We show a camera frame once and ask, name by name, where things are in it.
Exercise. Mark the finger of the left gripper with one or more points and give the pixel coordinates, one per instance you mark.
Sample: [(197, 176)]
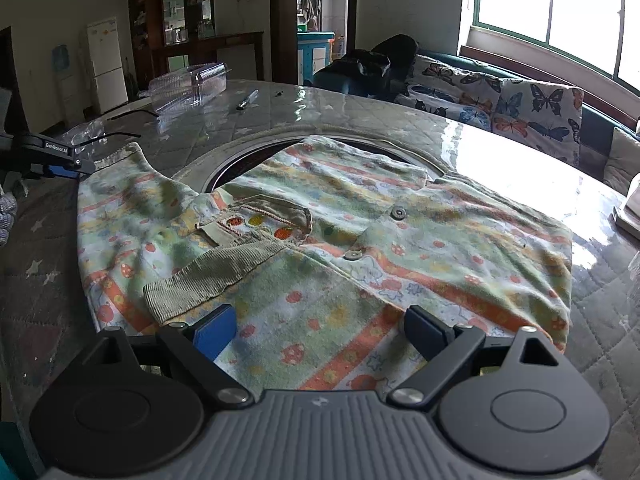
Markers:
[(33, 154)]

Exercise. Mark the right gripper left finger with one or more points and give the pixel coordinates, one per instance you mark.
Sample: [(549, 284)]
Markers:
[(128, 404)]

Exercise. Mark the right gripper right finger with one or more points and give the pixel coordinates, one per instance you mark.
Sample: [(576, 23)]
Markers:
[(512, 404)]

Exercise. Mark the green patterned child's garment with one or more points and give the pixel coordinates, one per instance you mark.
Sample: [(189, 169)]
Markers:
[(320, 249)]

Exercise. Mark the white refrigerator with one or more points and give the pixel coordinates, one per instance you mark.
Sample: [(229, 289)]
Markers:
[(107, 77)]

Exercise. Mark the round black induction cooktop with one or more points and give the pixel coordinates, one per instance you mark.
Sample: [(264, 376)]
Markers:
[(239, 163)]

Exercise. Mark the clear plastic food container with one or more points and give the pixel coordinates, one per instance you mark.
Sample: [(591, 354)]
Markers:
[(191, 86)]

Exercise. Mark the dark wooden shelf cabinet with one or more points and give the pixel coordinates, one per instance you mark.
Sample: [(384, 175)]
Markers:
[(162, 34)]

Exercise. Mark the pink tissue pack far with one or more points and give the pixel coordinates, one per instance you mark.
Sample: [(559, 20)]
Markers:
[(632, 204)]

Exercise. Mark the grey plain cushion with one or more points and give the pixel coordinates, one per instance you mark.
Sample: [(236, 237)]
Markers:
[(623, 162)]

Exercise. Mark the blue white cabinet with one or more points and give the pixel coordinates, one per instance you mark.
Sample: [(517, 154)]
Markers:
[(313, 53)]

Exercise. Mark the large butterfly print cushion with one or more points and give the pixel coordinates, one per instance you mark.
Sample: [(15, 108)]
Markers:
[(543, 116)]

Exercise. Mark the long butterfly print cushion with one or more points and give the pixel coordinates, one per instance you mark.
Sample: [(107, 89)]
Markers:
[(473, 98)]

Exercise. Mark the black clothing pile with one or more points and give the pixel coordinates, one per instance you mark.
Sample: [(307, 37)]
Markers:
[(380, 73)]

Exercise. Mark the window with green frame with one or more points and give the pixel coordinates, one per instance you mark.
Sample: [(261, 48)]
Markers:
[(600, 34)]

